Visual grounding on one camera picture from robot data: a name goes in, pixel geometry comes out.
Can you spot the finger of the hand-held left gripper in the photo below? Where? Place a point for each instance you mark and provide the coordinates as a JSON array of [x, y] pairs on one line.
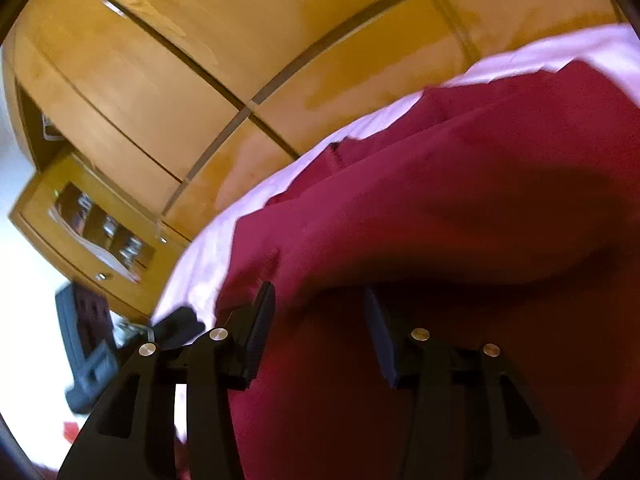
[[177, 327]]

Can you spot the red garment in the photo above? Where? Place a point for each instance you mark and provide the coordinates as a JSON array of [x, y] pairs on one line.
[[450, 185]]

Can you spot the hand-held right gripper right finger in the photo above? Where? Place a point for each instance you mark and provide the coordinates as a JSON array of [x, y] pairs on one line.
[[380, 330]]

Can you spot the metal key in wardrobe door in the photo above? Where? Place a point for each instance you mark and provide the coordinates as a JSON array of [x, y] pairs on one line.
[[161, 237]]

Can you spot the wooden cabinet with glass door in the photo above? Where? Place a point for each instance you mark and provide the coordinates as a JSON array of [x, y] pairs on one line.
[[50, 232]]

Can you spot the small red cloth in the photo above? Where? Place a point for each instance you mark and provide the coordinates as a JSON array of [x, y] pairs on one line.
[[71, 430]]

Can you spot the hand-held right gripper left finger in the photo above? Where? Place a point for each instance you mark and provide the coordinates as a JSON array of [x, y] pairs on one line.
[[260, 330]]

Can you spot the pink bedsheet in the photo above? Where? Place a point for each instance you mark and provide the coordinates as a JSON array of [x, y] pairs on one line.
[[210, 245]]

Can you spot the wooden wardrobe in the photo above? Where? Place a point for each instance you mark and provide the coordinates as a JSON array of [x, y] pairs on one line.
[[200, 35]]

